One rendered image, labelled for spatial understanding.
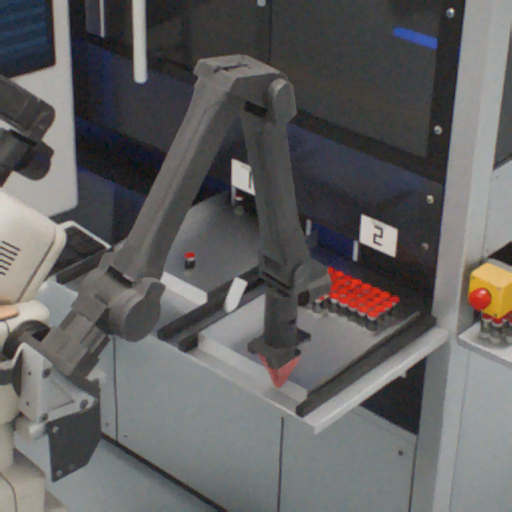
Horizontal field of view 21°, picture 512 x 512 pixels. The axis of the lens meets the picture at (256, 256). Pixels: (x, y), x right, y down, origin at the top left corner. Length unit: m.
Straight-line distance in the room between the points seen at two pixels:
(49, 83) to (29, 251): 1.02
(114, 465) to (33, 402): 1.70
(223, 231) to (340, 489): 0.63
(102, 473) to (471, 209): 1.51
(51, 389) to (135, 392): 1.46
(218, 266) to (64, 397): 0.86
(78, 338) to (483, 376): 1.10
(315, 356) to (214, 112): 0.72
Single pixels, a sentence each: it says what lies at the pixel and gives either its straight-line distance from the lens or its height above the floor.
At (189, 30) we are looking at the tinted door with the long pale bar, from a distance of 2.81.
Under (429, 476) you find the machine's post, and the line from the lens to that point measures 2.83.
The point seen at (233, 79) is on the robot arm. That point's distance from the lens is 1.91.
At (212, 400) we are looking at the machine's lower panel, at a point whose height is 0.40.
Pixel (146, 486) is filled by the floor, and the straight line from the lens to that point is 3.57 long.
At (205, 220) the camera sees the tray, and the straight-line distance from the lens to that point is 2.93.
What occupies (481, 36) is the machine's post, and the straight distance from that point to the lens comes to 2.34.
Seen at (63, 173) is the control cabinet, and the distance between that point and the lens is 3.08.
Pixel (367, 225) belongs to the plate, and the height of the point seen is 1.03.
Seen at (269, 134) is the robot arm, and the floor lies 1.44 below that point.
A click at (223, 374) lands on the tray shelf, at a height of 0.88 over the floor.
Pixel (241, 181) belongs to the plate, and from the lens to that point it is 2.82.
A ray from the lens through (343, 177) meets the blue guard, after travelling 2.63.
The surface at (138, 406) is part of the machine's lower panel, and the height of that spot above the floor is 0.25.
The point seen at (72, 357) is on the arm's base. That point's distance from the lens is 1.94.
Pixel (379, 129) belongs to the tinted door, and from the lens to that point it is 2.54.
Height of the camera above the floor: 2.32
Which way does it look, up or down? 31 degrees down
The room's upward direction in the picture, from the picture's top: 2 degrees clockwise
